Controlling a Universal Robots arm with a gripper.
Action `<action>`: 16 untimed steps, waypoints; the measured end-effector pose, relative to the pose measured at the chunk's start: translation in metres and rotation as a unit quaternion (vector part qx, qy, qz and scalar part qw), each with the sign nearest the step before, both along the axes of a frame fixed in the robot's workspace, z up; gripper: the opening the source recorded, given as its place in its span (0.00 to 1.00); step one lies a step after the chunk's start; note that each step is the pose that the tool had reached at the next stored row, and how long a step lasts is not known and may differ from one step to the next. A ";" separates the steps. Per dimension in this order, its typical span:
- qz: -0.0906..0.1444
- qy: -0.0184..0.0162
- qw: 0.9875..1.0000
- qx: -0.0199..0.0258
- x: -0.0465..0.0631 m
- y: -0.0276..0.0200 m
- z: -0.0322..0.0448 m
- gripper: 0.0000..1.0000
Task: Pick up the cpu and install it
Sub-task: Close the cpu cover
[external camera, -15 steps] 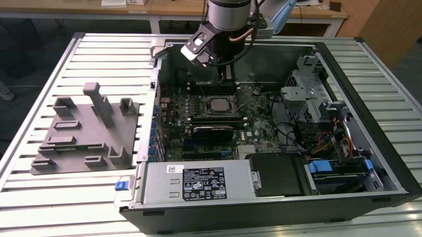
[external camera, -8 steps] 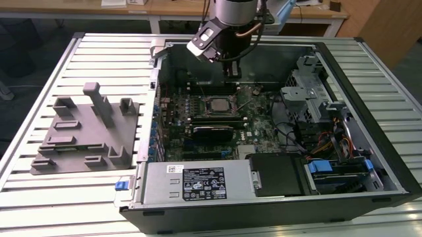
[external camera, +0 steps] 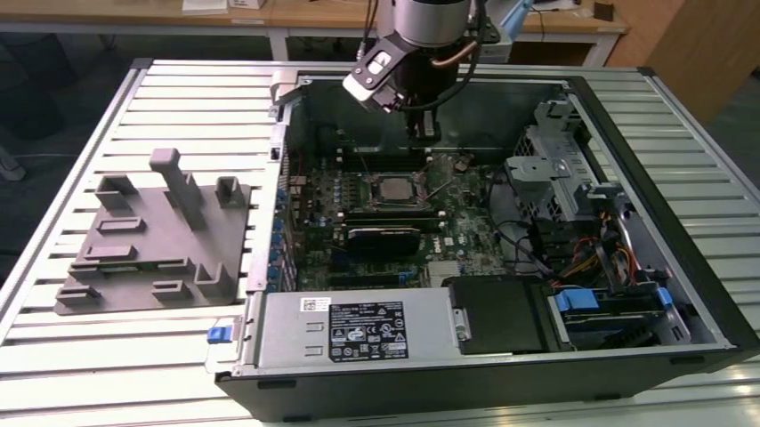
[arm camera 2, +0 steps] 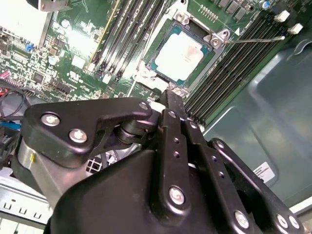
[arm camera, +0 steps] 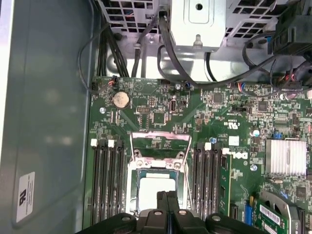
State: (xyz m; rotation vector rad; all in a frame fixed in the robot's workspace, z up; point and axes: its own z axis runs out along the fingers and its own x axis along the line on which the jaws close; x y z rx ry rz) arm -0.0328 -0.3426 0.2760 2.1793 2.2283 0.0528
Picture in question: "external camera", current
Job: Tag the grey parts rack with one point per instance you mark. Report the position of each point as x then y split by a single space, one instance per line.
172 249

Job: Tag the dark office chair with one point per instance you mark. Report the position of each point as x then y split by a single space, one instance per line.
35 80

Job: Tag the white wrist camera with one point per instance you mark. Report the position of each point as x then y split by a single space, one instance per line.
371 75

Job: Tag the silver chipset heat sink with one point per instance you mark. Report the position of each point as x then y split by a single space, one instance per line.
443 271

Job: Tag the hard disk in blue carrier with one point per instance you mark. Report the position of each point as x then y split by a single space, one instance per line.
578 302

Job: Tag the metal drive cage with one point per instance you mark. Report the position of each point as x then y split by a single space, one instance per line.
546 178

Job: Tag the silver green CPU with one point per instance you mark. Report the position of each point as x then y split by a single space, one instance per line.
398 189

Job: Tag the CPU socket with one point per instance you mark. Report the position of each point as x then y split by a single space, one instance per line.
398 207

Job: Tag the green motherboard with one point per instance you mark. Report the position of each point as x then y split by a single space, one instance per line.
469 222

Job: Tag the blue case latch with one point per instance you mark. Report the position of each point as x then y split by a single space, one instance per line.
218 334

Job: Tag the black expansion slot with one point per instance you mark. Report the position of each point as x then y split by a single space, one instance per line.
362 281

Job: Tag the silver power supply unit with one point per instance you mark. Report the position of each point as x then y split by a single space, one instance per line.
284 329

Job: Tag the black graphics card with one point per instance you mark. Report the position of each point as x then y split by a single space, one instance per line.
382 242

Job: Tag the white box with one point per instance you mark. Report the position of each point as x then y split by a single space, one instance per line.
204 4

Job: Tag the small black box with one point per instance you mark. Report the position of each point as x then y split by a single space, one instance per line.
604 11

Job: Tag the wooden desk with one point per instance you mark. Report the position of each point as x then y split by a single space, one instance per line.
570 22

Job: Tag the black plastic shroud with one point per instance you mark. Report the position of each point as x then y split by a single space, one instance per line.
498 311

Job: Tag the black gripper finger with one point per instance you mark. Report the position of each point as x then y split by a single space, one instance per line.
411 124
429 126

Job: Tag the blue card retention clip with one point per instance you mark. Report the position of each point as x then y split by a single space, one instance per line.
276 222
274 257
274 241
272 272

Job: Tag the green RAM stick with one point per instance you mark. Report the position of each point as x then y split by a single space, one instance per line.
127 267

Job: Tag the wooden cabinet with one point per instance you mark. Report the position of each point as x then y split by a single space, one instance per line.
700 58

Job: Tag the RAM slot with white clips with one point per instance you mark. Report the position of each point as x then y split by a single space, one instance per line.
379 160
391 225
379 150
391 215

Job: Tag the black open PC case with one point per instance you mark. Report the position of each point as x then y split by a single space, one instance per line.
474 391

